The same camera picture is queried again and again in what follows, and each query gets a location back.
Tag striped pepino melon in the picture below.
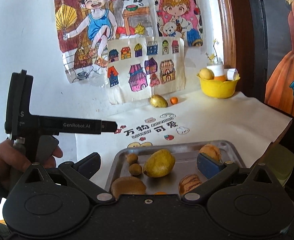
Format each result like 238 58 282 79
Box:
178 174 202 196
199 144 221 162

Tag brown kiwi fruit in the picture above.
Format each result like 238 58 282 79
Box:
111 177 146 199

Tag small brown longan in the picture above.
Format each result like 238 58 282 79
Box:
126 153 138 165
129 163 142 176

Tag small orange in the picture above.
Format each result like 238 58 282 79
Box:
170 97 178 105
154 191 167 195

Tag green yellow pear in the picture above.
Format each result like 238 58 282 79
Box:
150 94 168 108

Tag person's left hand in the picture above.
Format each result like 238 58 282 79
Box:
0 138 64 190

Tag metal baking tray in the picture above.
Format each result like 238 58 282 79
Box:
105 140 245 194

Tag white printed table mat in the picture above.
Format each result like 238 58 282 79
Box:
75 90 292 187

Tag green plastic stool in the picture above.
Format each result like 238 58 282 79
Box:
268 144 294 186

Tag yellow plastic bowl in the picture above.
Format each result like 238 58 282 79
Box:
197 74 240 99

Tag yellow fruit in bowl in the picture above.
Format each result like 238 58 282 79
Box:
199 68 214 80

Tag white rolled paper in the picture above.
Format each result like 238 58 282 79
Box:
226 68 238 81

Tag white orange jar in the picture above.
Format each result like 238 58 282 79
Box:
207 62 226 82

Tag orange dress lady poster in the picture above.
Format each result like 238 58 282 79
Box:
264 0 294 123

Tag yellow flower twig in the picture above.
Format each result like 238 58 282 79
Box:
206 39 219 64

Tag colourful houses drawing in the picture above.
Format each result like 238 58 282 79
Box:
105 36 186 105

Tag boy with fan drawing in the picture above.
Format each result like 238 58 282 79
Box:
54 0 154 83

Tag girl with bear drawing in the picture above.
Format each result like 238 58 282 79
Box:
155 0 203 47

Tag black dark door panel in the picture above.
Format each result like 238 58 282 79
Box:
249 0 268 102

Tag brown wooden door frame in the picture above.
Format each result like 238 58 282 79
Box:
218 0 254 96

